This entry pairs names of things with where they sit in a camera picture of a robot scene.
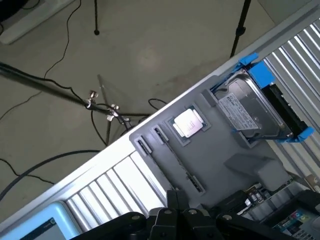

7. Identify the thin black floor cable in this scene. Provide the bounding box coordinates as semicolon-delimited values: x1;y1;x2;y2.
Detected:
0;0;83;121

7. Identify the black stand with clamps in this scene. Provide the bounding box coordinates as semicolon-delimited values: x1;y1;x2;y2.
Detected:
0;61;153;147

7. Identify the green graphics card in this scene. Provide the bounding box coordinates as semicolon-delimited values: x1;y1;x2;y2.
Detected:
217;178;320;240

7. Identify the grey parts rack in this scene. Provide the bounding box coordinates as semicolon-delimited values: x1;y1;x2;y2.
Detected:
128;74;293;216

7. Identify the white furniture base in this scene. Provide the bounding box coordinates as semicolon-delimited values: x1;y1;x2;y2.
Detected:
0;0;76;45

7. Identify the thick black floor cable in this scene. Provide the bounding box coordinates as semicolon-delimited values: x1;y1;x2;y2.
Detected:
0;149;102;201

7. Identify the light blue teach pendant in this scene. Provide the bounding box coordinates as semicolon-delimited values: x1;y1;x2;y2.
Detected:
0;201;82;240

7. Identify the silver hard disk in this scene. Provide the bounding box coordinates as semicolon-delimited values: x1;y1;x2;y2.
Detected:
214;69;288;141

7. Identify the silver CPU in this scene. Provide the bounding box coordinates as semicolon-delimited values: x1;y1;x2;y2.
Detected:
171;108;208;138

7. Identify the black tripod leg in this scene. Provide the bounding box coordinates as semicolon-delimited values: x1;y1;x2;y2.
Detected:
229;0;253;59
92;0;101;36

